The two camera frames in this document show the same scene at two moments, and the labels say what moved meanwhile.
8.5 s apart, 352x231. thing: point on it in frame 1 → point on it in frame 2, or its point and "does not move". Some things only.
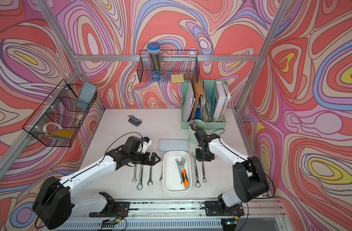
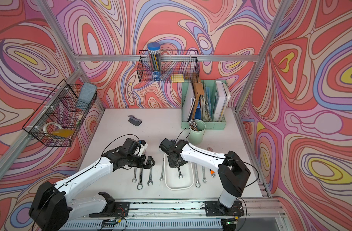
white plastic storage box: (171, 176) does not move
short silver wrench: (204, 179) does not move
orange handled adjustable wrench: (184, 173) → (213, 173)
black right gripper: (200, 159) → (172, 165)
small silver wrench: (134, 178) does not move
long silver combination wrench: (140, 186) does not move
